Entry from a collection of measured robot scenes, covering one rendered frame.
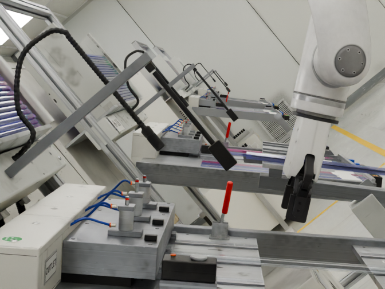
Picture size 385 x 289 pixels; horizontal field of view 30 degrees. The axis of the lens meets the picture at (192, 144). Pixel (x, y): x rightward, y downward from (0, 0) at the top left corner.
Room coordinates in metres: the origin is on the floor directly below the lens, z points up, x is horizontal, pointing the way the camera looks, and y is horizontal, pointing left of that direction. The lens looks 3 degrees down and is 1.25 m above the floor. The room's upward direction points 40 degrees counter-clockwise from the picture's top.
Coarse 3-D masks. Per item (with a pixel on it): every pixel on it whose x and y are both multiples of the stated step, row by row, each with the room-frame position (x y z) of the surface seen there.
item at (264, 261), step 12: (180, 252) 1.17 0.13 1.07; (192, 252) 1.17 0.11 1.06; (264, 264) 1.15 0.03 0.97; (276, 264) 1.15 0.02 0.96; (288, 264) 1.15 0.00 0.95; (300, 264) 1.15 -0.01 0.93; (312, 264) 1.15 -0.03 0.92; (324, 264) 1.15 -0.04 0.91; (336, 264) 1.14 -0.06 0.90; (348, 264) 1.15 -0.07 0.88; (360, 264) 1.15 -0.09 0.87
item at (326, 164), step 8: (248, 152) 1.52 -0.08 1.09; (264, 160) 1.51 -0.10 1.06; (272, 160) 1.51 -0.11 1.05; (280, 160) 1.51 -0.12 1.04; (304, 160) 1.50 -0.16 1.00; (328, 168) 1.50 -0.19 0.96; (336, 168) 1.49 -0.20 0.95; (344, 168) 1.49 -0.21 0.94; (352, 168) 1.49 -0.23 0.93; (360, 168) 1.48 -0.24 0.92; (368, 168) 1.49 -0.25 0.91; (376, 168) 1.49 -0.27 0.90; (384, 168) 1.49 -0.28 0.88
